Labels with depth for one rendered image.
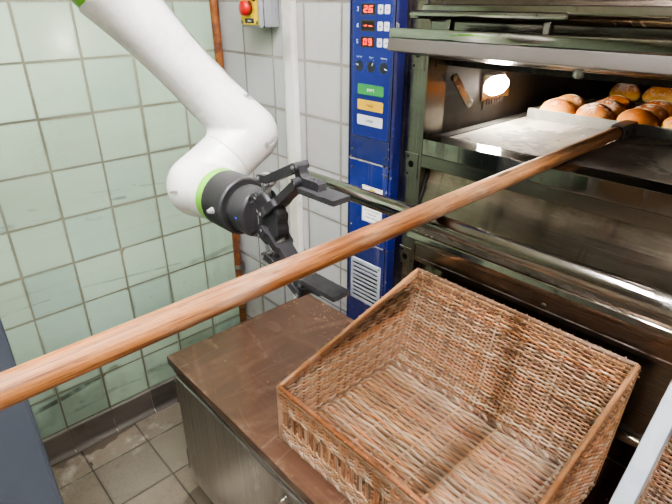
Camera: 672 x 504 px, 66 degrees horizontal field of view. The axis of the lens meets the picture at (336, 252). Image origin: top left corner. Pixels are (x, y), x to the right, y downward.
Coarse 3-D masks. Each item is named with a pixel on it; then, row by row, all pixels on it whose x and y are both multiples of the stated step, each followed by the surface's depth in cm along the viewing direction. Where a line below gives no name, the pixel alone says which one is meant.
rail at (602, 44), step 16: (400, 32) 103; (416, 32) 100; (432, 32) 97; (448, 32) 95; (464, 32) 93; (480, 32) 90; (496, 32) 88; (560, 48) 81; (576, 48) 79; (592, 48) 78; (608, 48) 76; (624, 48) 75; (640, 48) 73; (656, 48) 72
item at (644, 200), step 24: (432, 144) 123; (456, 144) 119; (480, 144) 119; (480, 168) 115; (504, 168) 111; (552, 168) 103; (576, 168) 102; (576, 192) 101; (600, 192) 97; (624, 192) 94; (648, 192) 91
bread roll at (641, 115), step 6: (636, 108) 129; (642, 108) 129; (624, 114) 130; (630, 114) 129; (636, 114) 128; (642, 114) 127; (648, 114) 127; (654, 114) 127; (618, 120) 132; (636, 120) 128; (642, 120) 127; (648, 120) 126; (654, 120) 126
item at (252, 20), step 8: (240, 0) 149; (248, 0) 146; (256, 0) 144; (264, 0) 145; (272, 0) 146; (256, 8) 145; (264, 8) 145; (272, 8) 147; (248, 16) 149; (256, 16) 146; (264, 16) 146; (272, 16) 148; (248, 24) 150; (256, 24) 147; (264, 24) 147; (272, 24) 149
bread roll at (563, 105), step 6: (546, 102) 144; (552, 102) 142; (558, 102) 141; (564, 102) 140; (570, 102) 141; (540, 108) 146; (546, 108) 143; (552, 108) 142; (558, 108) 141; (564, 108) 140; (570, 108) 140
